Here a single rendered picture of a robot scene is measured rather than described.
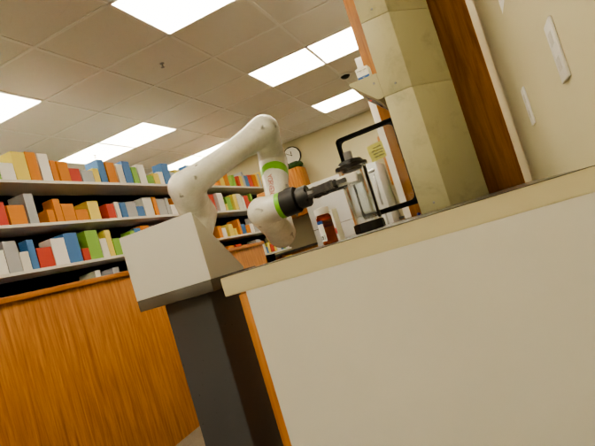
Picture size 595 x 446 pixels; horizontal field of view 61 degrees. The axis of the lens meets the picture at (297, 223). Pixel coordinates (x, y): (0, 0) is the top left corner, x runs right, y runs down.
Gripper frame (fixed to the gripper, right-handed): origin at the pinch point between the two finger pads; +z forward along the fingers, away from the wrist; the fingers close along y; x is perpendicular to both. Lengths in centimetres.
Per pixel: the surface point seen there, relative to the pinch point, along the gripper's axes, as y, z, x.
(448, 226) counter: -72, 29, 21
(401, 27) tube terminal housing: 35, 28, -51
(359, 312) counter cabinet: -72, 9, 31
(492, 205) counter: -72, 37, 20
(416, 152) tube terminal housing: 32.3, 18.6, -4.3
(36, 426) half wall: 10, -183, 57
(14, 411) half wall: 1, -182, 46
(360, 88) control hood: 32.4, 6.7, -35.6
